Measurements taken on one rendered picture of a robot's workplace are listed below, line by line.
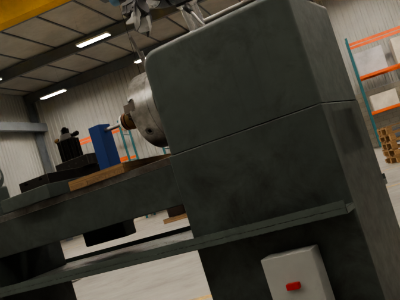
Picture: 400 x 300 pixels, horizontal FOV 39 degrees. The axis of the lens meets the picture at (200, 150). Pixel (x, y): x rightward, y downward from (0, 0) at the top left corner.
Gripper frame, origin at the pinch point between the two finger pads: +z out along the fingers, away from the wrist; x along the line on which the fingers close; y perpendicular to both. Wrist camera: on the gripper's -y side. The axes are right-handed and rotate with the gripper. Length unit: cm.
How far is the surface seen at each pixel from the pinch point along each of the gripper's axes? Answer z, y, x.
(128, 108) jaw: 24.2, 17.3, -8.0
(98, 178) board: 47, 38, -11
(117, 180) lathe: 50, 30, -13
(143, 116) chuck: 30.4, 10.5, -8.1
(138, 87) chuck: 18.7, 9.6, -6.0
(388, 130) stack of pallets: -239, 109, -895
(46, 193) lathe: 48, 63, -6
